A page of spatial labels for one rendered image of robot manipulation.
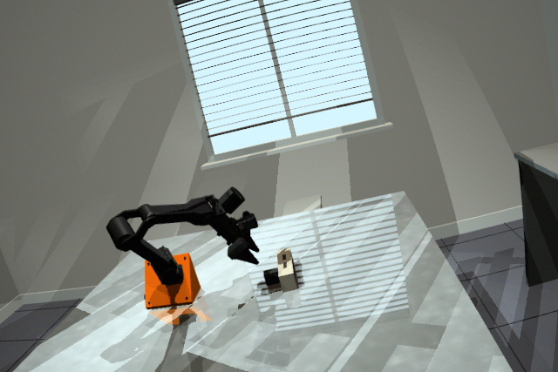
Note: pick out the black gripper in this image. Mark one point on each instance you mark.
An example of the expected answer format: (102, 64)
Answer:
(239, 246)

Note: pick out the black two-prong plug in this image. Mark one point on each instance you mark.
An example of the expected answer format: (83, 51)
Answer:
(271, 276)

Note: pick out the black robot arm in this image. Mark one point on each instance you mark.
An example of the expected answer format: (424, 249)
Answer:
(197, 211)

